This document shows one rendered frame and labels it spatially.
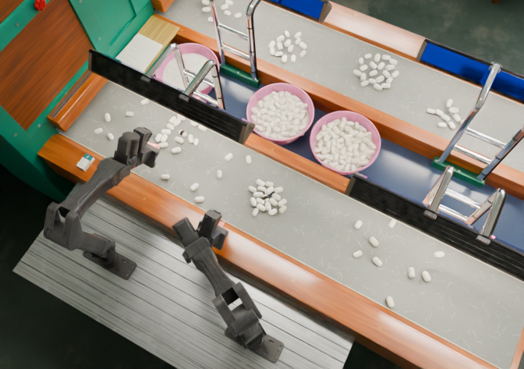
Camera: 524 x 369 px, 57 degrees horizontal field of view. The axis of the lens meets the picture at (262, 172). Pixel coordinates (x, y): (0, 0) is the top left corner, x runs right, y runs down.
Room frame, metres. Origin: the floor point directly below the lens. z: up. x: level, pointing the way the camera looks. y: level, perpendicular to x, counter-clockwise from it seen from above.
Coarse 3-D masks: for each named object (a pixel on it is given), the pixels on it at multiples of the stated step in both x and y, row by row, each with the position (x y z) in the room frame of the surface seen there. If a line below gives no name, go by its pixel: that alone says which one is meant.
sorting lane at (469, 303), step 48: (96, 96) 1.18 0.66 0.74; (96, 144) 0.95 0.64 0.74; (192, 144) 0.91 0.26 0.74; (240, 144) 0.89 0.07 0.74; (192, 192) 0.71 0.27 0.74; (240, 192) 0.69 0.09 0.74; (288, 192) 0.68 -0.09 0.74; (336, 192) 0.66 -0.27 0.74; (288, 240) 0.49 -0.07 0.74; (336, 240) 0.48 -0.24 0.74; (384, 240) 0.46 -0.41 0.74; (432, 240) 0.45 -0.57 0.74; (384, 288) 0.30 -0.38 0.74; (432, 288) 0.29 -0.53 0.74; (480, 288) 0.27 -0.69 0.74; (480, 336) 0.12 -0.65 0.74
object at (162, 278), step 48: (48, 240) 0.60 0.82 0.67; (144, 240) 0.56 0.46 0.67; (48, 288) 0.42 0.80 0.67; (96, 288) 0.40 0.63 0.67; (144, 288) 0.39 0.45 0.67; (192, 288) 0.37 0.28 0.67; (144, 336) 0.22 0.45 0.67; (192, 336) 0.21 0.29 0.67; (288, 336) 0.18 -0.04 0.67; (336, 336) 0.17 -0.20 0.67
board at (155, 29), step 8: (152, 16) 1.55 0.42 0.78; (144, 24) 1.51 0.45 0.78; (152, 24) 1.50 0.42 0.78; (160, 24) 1.50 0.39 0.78; (168, 24) 1.50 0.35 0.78; (144, 32) 1.46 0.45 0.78; (152, 32) 1.46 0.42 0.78; (160, 32) 1.46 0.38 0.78; (168, 32) 1.45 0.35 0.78; (176, 32) 1.45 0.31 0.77; (152, 40) 1.42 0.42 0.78; (160, 40) 1.41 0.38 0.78; (168, 40) 1.41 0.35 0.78; (152, 64) 1.30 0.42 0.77
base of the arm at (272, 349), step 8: (232, 336) 0.19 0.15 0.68; (264, 336) 0.19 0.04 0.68; (256, 344) 0.16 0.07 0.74; (264, 344) 0.16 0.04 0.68; (272, 344) 0.16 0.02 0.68; (280, 344) 0.16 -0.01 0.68; (256, 352) 0.14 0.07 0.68; (272, 352) 0.13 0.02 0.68; (280, 352) 0.13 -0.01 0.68; (272, 360) 0.11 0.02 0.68
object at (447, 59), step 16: (432, 48) 0.99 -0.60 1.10; (448, 48) 0.98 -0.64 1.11; (432, 64) 0.96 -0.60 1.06; (448, 64) 0.94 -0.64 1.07; (464, 64) 0.93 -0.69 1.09; (480, 64) 0.91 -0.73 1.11; (480, 80) 0.87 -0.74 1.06; (496, 80) 0.86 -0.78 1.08; (512, 80) 0.84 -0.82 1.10; (512, 96) 0.81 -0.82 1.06
